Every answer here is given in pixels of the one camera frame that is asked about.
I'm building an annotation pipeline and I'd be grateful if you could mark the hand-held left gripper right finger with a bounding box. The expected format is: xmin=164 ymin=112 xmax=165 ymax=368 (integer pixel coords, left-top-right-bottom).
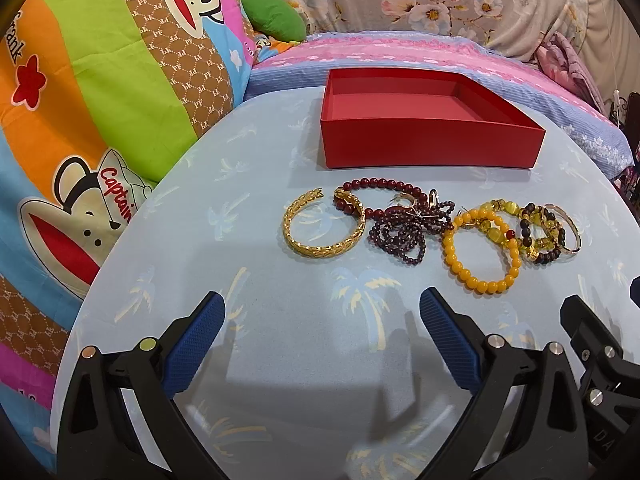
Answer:
xmin=419 ymin=287 xmax=588 ymax=480

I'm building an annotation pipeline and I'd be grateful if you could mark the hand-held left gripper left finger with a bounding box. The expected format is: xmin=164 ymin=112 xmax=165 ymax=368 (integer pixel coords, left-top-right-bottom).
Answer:
xmin=57 ymin=291 xmax=226 ymax=480

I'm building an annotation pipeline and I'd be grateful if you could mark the opaque yellow bead bracelet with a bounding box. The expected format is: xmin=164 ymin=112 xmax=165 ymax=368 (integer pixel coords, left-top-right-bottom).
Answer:
xmin=442 ymin=210 xmax=522 ymax=292

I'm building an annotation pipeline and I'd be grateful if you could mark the thin gold bangle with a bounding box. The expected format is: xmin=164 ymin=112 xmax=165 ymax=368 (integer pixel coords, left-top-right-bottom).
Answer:
xmin=542 ymin=203 xmax=583 ymax=256

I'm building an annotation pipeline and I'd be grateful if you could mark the translucent yellow bead bracelet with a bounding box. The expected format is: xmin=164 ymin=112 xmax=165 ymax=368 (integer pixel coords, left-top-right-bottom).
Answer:
xmin=467 ymin=200 xmax=521 ymax=257

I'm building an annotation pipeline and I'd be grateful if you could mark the garnet small-bead wrap bracelet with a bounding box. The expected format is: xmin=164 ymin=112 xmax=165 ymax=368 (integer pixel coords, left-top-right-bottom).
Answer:
xmin=367 ymin=200 xmax=457 ymax=265

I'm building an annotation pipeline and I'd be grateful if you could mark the dark brown bead bracelet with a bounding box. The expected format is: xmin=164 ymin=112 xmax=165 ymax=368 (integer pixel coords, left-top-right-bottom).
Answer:
xmin=517 ymin=202 xmax=568 ymax=266

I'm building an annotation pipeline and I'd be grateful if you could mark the gold leaf-pattern bangle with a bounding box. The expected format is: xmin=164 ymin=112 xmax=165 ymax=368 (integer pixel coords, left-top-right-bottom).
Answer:
xmin=282 ymin=187 xmax=366 ymax=259

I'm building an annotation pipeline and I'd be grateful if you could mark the dark red large-bead bracelet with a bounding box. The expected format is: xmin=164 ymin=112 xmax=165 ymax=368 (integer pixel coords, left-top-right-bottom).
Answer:
xmin=334 ymin=176 xmax=416 ymax=221

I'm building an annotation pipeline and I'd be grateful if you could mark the red cardboard box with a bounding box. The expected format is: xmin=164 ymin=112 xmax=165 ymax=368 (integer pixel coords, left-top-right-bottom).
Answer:
xmin=320 ymin=68 xmax=547 ymax=170

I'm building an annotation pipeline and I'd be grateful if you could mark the pink folded cloth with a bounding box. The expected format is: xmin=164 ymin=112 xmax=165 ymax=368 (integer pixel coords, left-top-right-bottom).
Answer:
xmin=532 ymin=30 xmax=617 ymax=122

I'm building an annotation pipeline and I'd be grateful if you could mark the pink and blue striped quilt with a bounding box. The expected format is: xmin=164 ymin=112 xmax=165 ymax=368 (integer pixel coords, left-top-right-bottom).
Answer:
xmin=245 ymin=31 xmax=634 ymax=181

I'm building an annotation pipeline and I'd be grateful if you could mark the colourful cartoon monkey blanket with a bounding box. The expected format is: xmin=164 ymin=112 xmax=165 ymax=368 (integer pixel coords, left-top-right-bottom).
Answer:
xmin=0 ymin=0 xmax=262 ymax=476

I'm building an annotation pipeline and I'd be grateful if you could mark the plain beige cloth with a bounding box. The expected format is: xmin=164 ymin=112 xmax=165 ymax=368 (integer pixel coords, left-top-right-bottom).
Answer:
xmin=570 ymin=0 xmax=636 ymax=111

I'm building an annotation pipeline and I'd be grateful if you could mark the green pillow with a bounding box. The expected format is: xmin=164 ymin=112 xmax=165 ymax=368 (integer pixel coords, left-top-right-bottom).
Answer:
xmin=241 ymin=0 xmax=306 ymax=42

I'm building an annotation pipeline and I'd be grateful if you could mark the black wrought iron frame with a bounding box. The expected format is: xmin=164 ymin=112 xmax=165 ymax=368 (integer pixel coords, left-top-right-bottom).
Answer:
xmin=611 ymin=89 xmax=632 ymax=128

